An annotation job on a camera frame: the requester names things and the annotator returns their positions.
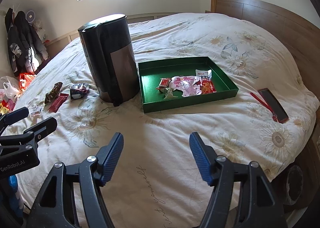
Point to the red-cased smartphone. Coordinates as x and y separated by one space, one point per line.
273 105

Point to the clear candy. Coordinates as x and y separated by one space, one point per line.
36 111

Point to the wooden slatted cabinet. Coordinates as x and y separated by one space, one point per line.
60 41

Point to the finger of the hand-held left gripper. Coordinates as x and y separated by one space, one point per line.
45 126
15 116

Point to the pink white hanging bag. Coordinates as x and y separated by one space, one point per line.
40 30

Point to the green cardboard box tray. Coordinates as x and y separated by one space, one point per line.
150 87

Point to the white plastic bag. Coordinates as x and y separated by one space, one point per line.
10 87

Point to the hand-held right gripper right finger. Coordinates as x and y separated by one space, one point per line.
200 158

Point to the white purple cookie packet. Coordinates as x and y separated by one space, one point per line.
78 90

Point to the small white fan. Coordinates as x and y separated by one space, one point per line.
30 16

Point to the blue patterned cloth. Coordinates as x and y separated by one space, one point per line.
16 195

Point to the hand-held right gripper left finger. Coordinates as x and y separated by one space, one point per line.
113 158

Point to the green white candy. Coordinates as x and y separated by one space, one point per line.
168 93

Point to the pink cartoon character packet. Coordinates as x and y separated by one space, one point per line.
186 84

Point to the orange red plastic bag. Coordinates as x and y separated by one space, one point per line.
26 79

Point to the brown snack packet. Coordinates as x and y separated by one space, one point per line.
53 92

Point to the black steel electric kettle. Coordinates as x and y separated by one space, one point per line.
112 67

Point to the wooden headboard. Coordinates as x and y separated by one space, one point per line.
275 17

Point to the small red candy packet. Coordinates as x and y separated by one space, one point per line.
163 84

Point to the dark red bar packet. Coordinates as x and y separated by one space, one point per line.
58 102

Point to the dark round bin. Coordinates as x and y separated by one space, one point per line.
295 185

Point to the red orange long snack packet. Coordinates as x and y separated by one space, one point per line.
206 80

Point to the black puffer jacket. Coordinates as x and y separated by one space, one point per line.
32 42

